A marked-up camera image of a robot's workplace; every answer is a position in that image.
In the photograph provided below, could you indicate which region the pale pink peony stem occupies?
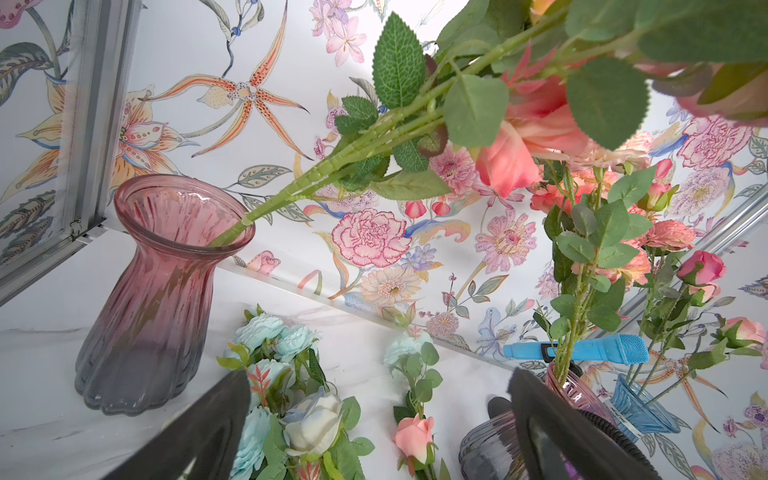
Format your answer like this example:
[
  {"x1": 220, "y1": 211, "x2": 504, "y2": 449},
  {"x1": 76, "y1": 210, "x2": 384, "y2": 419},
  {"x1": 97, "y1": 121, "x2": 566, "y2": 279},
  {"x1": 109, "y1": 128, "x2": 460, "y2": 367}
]
[{"x1": 530, "y1": 161, "x2": 697, "y2": 385}]

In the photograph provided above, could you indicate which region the blue microphone on black stand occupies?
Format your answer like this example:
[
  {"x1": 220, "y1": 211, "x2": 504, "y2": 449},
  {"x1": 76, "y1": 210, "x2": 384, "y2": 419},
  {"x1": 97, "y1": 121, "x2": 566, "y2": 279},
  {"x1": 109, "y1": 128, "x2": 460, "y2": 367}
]
[{"x1": 502, "y1": 334, "x2": 650, "y2": 366}]

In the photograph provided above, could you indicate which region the pink ribbed glass vase centre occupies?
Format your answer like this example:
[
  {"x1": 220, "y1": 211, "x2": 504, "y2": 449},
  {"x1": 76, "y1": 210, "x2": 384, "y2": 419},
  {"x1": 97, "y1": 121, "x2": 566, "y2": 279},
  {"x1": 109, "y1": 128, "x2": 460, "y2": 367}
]
[{"x1": 459, "y1": 364, "x2": 617, "y2": 479}]

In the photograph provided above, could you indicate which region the large peach peony stem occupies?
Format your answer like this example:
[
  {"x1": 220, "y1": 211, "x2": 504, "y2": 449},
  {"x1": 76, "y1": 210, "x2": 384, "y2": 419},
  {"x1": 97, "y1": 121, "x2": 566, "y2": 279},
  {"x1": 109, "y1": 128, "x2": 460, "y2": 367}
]
[{"x1": 209, "y1": 41, "x2": 655, "y2": 248}]

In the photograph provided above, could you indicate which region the blue purple glass vase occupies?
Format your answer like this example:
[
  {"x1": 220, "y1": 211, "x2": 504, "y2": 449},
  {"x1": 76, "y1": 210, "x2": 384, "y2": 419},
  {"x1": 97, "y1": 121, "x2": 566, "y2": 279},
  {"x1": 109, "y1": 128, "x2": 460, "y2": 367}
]
[{"x1": 608, "y1": 374, "x2": 681, "y2": 442}]

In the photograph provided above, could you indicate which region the magenta rose stem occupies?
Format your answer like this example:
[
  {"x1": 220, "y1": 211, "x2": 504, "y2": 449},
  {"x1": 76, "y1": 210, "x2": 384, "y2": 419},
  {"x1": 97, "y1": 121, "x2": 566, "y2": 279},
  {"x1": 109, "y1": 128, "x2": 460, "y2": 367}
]
[{"x1": 620, "y1": 246, "x2": 727, "y2": 394}]

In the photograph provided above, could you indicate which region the pink ribbed glass vase left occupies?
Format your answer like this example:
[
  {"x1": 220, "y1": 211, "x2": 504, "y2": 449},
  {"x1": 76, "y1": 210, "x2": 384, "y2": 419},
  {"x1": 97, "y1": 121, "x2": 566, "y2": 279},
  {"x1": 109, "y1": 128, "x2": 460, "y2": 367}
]
[{"x1": 74, "y1": 174, "x2": 255, "y2": 416}]

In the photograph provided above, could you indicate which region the left corner aluminium post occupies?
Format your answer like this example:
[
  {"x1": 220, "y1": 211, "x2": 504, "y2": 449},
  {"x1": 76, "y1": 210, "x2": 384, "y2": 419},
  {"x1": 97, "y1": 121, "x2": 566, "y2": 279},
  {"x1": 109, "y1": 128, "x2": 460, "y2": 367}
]
[{"x1": 57, "y1": 1, "x2": 143, "y2": 239}]

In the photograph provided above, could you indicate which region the bunch of artificial flowers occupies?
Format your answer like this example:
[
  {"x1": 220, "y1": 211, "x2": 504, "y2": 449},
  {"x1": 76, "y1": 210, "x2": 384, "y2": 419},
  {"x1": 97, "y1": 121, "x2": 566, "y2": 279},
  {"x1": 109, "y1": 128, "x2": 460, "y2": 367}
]
[{"x1": 217, "y1": 307, "x2": 374, "y2": 479}]

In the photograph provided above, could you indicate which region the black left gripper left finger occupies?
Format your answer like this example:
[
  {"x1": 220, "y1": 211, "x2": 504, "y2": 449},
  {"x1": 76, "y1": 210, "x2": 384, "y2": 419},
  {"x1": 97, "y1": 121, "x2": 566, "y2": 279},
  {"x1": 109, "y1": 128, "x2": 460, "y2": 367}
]
[{"x1": 105, "y1": 371, "x2": 251, "y2": 479}]

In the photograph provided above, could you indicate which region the small pink rosebud stem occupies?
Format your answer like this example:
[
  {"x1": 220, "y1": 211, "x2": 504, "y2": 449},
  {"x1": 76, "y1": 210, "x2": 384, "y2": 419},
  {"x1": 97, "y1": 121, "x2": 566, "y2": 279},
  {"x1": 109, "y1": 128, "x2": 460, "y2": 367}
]
[{"x1": 393, "y1": 415, "x2": 452, "y2": 479}]

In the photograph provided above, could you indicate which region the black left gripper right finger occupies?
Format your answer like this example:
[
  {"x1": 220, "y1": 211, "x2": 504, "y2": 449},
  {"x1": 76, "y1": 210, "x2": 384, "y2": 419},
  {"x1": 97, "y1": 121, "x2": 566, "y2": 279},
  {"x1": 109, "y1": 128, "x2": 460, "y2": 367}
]
[{"x1": 508, "y1": 370, "x2": 659, "y2": 479}]

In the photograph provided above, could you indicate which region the coral rose spray stem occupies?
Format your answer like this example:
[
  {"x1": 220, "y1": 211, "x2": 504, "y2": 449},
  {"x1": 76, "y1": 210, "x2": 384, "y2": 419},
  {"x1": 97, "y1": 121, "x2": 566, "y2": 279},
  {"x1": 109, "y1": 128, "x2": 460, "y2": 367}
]
[{"x1": 209, "y1": 0, "x2": 768, "y2": 248}]

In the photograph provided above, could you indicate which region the pale blue flower sprig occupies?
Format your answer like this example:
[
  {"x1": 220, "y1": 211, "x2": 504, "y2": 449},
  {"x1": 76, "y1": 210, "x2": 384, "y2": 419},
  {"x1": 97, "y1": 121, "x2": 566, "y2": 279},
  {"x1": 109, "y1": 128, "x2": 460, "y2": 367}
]
[{"x1": 384, "y1": 330, "x2": 443, "y2": 423}]

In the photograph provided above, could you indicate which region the pink ribbed glass vase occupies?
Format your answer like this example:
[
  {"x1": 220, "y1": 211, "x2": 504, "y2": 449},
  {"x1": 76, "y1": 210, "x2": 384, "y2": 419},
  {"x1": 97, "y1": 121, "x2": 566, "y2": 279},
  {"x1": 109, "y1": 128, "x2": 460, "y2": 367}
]
[
  {"x1": 459, "y1": 364, "x2": 617, "y2": 479},
  {"x1": 74, "y1": 174, "x2": 255, "y2": 416}
]

